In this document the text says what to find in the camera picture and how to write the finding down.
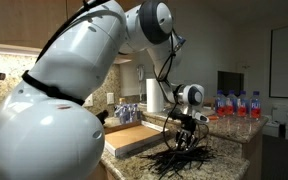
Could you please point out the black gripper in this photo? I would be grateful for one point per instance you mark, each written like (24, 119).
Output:
(186, 122)

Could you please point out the black zip tie bundle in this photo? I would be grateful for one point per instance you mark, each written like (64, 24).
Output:
(180, 156)

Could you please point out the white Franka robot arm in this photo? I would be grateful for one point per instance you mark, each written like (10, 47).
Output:
(70, 86)

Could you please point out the black zip tie pile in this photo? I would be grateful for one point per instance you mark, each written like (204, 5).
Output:
(177, 161)

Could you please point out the shallow cardboard box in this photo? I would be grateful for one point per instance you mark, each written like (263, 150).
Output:
(132, 137)

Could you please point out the Fiji water bottle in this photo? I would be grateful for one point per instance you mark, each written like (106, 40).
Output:
(232, 104)
(242, 105)
(255, 106)
(220, 105)

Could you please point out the white paper towel roll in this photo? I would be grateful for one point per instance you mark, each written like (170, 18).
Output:
(154, 95)

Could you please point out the clear water bottle blue cap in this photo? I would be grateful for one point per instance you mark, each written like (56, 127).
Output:
(124, 113)
(135, 111)

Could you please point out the jar with wooden lid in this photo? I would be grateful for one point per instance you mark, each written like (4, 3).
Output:
(122, 101)

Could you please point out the black mug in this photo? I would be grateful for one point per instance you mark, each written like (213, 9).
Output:
(102, 117)

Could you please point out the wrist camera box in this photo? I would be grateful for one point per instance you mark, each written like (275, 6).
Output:
(201, 117)

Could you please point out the white wall outlet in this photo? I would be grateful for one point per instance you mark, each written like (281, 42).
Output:
(110, 98)
(88, 100)

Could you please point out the wooden wall cabinet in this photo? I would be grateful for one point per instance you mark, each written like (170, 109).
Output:
(20, 20)

